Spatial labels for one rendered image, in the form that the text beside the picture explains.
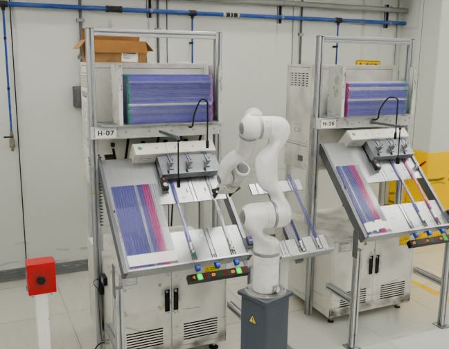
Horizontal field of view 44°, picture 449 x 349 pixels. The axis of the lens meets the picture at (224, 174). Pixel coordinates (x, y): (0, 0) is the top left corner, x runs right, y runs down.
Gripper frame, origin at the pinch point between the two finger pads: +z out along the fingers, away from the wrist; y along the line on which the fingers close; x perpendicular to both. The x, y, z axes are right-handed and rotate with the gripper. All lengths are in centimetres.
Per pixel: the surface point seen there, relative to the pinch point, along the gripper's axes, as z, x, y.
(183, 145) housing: 9.5, -37.0, 11.5
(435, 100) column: 76, -108, -275
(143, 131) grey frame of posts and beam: 4, -44, 35
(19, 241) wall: 184, -54, 95
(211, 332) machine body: 65, 61, 0
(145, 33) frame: -26, -89, 32
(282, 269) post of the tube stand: 20, 41, -34
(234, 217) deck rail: 8.7, 10.6, -8.0
